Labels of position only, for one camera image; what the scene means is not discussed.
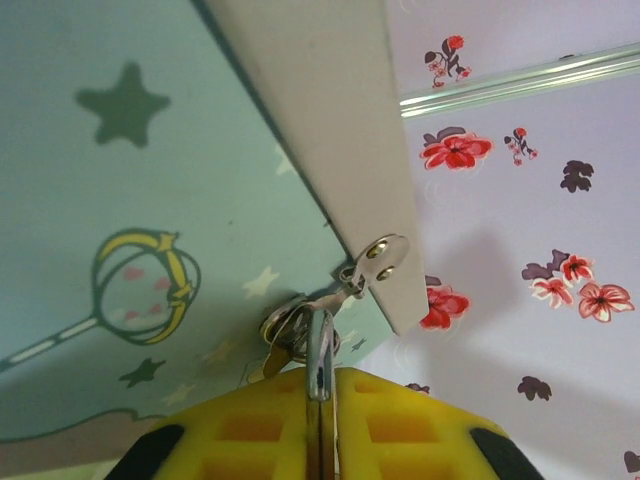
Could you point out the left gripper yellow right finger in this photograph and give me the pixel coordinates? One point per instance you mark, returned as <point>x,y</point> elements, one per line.
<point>410,430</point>

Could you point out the blue cartoon tin box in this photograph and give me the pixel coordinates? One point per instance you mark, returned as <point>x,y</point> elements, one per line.
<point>175,175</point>

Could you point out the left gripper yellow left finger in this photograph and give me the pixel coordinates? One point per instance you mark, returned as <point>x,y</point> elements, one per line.
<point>250,430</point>

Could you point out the aluminium corner post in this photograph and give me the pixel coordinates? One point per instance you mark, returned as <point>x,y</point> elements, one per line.
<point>525,75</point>

